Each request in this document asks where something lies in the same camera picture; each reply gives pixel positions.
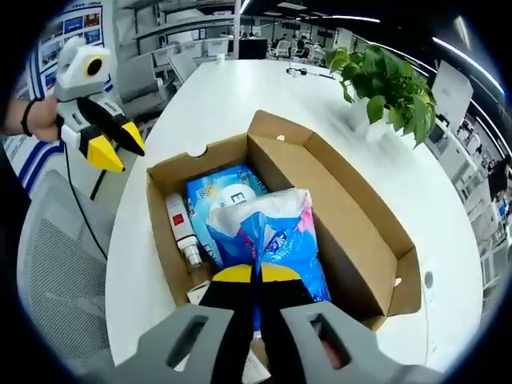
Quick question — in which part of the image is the wall poster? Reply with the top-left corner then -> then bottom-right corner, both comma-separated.
35,2 -> 106,99

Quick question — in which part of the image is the blue striped white board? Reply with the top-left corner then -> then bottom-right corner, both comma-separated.
2,134 -> 63,197

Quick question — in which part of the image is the brown cardboard shoe box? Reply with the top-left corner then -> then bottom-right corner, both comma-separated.
146,110 -> 423,333

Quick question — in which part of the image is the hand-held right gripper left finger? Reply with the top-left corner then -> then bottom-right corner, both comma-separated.
79,264 -> 258,384

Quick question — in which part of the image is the green potted plant white pot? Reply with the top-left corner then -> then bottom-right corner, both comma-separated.
326,44 -> 438,150

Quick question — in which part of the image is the black cable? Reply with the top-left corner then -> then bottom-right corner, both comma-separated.
63,139 -> 109,258

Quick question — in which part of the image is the person's left hand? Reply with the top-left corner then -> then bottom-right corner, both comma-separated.
30,95 -> 66,142

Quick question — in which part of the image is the blue soft tissue pack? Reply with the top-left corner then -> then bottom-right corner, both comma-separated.
206,186 -> 333,341

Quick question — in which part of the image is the white spray bottle red label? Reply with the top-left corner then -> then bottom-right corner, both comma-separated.
165,192 -> 204,272

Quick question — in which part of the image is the blue wet wipes pack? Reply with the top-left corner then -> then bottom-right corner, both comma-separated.
184,162 -> 269,269

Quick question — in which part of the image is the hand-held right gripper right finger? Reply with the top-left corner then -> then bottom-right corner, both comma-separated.
258,263 -> 445,384

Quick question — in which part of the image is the grey wall shelving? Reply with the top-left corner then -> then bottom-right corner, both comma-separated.
119,0 -> 237,55

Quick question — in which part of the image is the black wristband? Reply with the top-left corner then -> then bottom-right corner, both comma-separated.
20,97 -> 42,138

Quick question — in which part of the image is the table cable grommet plate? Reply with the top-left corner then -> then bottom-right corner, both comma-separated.
422,255 -> 439,297

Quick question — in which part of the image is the grey mesh office chair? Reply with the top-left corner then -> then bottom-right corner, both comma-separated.
18,170 -> 121,384

